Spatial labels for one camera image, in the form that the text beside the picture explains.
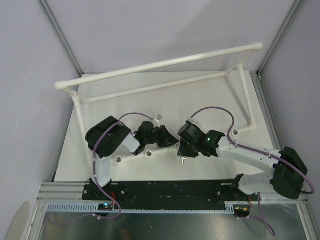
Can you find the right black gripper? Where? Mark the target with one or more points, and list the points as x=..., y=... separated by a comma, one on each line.
x=183, y=152

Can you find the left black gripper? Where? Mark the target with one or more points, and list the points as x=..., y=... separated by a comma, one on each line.
x=167, y=139

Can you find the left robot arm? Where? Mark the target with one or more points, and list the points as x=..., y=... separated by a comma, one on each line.
x=111, y=140

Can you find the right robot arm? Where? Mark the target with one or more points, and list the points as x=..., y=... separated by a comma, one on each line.
x=283, y=171

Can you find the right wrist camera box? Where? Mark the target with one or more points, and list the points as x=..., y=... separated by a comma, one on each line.
x=191, y=120

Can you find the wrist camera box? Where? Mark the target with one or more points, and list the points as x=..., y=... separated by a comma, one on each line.
x=191, y=120
x=158, y=118

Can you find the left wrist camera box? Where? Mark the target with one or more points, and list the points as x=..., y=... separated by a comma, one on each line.
x=158, y=118

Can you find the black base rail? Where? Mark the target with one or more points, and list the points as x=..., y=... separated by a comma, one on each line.
x=188, y=195

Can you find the white PVC pipe frame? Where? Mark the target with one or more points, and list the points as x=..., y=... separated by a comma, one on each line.
x=142, y=83

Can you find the aluminium table frame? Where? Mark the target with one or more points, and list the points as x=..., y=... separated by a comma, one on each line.
x=60, y=213

